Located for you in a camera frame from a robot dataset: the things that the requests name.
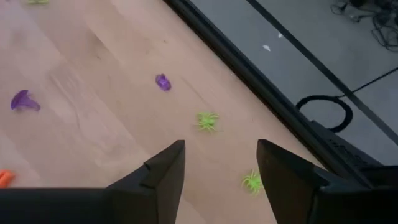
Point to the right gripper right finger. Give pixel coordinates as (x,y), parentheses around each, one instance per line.
(311,205)

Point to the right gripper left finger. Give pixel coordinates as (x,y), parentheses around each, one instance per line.
(109,205)

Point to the green spider toy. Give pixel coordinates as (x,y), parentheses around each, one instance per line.
(252,182)
(37,1)
(206,121)

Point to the purple witch hat toy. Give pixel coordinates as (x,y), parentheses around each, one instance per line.
(163,82)
(23,101)

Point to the white paper scrap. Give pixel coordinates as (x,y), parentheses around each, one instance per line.
(266,47)
(280,35)

